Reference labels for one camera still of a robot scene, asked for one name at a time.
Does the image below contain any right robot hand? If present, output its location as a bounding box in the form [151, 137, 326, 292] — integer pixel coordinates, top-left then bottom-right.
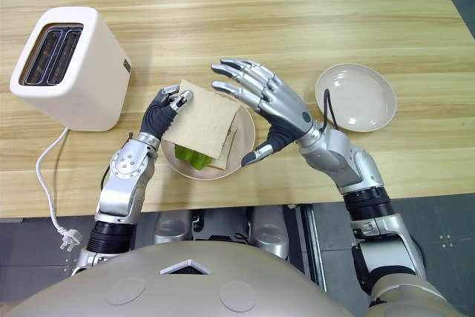
[211, 58, 317, 168]

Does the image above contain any cream toaster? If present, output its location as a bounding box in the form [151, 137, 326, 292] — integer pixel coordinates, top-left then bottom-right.
[9, 6, 132, 133]

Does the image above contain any white cord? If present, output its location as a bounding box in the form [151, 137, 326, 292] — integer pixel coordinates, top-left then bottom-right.
[35, 127, 84, 252]

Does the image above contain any bread slice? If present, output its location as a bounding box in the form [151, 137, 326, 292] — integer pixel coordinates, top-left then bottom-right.
[163, 79, 242, 160]
[206, 115, 239, 171]

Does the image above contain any beige round plate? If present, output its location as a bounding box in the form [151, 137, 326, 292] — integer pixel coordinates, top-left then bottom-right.
[160, 91, 257, 180]
[315, 63, 398, 133]

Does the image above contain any green lettuce leaf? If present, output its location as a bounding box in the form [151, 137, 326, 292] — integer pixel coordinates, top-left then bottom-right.
[174, 143, 214, 171]

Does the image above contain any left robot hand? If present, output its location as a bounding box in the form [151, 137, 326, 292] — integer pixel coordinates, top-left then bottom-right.
[139, 84, 194, 140]

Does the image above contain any robot body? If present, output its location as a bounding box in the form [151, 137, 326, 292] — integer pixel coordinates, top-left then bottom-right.
[0, 240, 368, 317]

